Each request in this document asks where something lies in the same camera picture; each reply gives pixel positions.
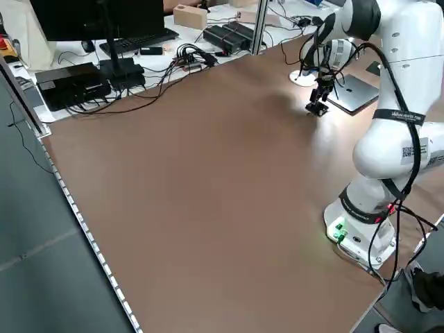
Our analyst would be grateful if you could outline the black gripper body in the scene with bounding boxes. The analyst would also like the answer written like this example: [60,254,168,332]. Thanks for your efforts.
[316,67,337,92]

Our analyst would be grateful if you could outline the small black square object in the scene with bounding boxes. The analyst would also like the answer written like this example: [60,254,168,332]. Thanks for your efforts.
[306,102,330,118]

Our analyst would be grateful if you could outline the grey closed laptop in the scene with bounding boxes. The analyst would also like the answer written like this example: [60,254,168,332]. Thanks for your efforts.
[327,74,380,114]

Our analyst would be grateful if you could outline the pale flat wooden block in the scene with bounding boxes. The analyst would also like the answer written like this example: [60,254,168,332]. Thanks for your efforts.
[237,9,280,27]

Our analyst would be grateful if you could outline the usb hub with plugs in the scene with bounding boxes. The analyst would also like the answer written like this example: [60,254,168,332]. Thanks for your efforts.
[171,43,219,73]

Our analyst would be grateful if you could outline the small black flat device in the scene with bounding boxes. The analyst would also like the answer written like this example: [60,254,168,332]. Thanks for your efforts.
[139,46,164,58]

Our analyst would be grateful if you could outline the black keyboard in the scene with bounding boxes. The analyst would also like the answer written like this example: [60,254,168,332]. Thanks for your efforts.
[99,27,180,55]

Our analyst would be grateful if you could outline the person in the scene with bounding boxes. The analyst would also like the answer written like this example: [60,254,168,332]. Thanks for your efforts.
[376,262,444,333]

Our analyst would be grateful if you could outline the black computer monitor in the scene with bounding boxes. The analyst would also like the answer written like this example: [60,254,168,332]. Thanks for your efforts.
[29,0,166,89]

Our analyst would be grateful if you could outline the black docking box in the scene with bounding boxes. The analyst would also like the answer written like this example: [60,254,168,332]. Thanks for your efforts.
[35,62,112,112]

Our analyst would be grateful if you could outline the aluminium camera post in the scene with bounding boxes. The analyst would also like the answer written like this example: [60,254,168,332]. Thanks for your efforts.
[250,0,269,56]

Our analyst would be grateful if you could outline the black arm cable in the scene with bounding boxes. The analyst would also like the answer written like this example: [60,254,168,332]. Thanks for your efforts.
[353,41,425,271]

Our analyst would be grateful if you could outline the long black desk cable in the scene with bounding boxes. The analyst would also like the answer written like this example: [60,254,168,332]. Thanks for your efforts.
[71,67,181,119]

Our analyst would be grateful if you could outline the aluminium frame rail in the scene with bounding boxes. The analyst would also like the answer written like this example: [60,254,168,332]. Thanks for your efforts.
[0,55,52,137]

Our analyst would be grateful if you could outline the thin black hanging cable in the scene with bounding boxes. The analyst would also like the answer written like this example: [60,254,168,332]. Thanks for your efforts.
[7,102,55,174]

